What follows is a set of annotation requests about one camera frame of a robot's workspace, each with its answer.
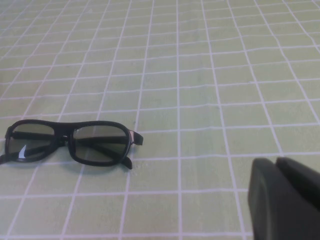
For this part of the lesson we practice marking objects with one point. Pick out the black framed glasses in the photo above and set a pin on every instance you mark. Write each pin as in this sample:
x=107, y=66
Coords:
x=63, y=128

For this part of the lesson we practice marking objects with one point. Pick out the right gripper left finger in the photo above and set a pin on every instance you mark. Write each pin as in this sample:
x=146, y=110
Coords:
x=275, y=212

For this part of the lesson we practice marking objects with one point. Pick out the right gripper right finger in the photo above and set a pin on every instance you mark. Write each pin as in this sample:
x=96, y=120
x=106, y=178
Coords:
x=302, y=182

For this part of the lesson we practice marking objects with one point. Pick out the green white checked tablecloth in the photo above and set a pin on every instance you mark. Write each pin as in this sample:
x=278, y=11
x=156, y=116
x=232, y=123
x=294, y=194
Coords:
x=200, y=75

